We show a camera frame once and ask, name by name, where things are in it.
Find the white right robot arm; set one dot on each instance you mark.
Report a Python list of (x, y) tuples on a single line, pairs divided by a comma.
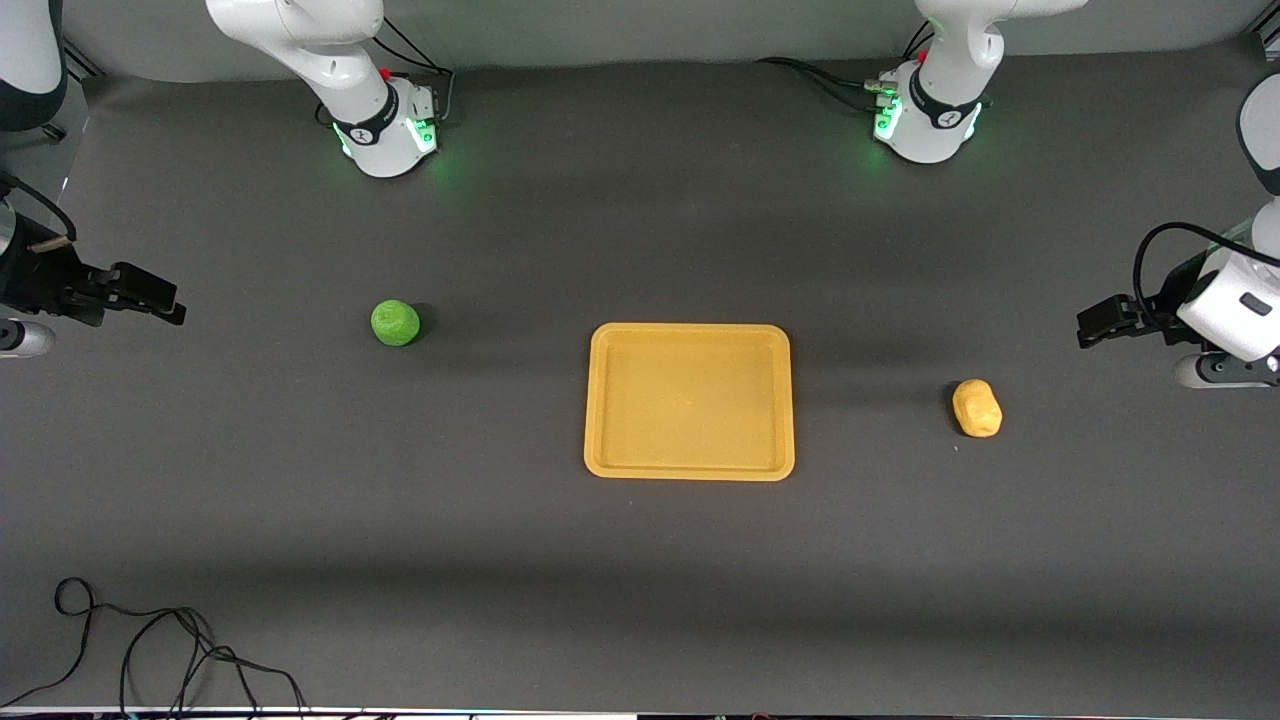
[(385, 130)]

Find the green apple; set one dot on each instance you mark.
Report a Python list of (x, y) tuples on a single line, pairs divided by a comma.
[(396, 323)]

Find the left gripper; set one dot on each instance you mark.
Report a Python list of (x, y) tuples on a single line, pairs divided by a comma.
[(1160, 308)]

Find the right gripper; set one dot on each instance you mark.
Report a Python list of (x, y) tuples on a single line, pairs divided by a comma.
[(38, 276)]

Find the dark grey table cloth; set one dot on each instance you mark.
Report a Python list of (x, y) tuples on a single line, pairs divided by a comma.
[(300, 500)]

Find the yellow plastic tray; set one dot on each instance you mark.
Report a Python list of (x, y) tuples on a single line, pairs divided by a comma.
[(690, 400)]

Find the yellow potato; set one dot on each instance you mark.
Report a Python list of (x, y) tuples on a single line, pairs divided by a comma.
[(977, 408)]

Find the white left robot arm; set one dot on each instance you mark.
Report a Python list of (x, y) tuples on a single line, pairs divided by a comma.
[(935, 125)]

